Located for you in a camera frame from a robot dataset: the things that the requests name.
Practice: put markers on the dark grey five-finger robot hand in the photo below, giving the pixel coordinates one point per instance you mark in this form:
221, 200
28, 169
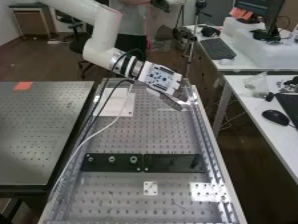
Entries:
160, 76

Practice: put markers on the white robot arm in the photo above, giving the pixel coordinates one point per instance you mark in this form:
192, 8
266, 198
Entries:
102, 20

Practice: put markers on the small white box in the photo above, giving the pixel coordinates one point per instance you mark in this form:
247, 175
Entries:
113, 101

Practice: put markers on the black keyboard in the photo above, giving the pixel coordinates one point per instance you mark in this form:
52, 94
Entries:
217, 49
290, 108

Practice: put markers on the black headphones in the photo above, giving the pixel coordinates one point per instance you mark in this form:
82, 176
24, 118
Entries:
210, 31

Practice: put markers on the person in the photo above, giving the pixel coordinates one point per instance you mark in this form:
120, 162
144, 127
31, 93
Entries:
133, 20

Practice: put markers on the white desk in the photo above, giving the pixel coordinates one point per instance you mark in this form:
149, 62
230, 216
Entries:
266, 140
239, 65

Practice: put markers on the black office chair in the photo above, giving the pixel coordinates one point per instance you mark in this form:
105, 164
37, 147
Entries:
78, 46

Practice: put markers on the clear plastic bag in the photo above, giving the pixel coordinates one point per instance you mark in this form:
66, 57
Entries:
255, 85

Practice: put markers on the white foam block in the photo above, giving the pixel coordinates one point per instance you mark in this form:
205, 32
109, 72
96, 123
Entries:
234, 26

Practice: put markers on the clear box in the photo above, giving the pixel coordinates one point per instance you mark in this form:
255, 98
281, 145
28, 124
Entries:
208, 143

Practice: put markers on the white power strip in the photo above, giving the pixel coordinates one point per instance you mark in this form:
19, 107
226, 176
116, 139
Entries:
57, 42

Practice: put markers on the black plate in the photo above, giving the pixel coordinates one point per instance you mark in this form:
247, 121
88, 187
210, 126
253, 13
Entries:
168, 163

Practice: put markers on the orange sticky note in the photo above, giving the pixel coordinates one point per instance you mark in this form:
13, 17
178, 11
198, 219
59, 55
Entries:
241, 14

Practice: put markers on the black computer mouse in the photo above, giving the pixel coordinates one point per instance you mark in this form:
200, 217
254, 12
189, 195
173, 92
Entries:
275, 117

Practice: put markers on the black computer monitor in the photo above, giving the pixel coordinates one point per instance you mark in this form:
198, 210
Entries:
261, 6

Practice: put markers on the orange sticker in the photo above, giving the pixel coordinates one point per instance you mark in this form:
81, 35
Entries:
23, 86

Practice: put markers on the wooden cabinet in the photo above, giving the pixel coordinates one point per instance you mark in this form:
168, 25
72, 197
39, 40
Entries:
33, 21

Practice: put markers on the small white square board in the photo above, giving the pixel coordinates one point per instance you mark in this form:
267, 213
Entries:
150, 188

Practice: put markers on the black camera tripod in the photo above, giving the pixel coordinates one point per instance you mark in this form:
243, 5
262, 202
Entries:
201, 5

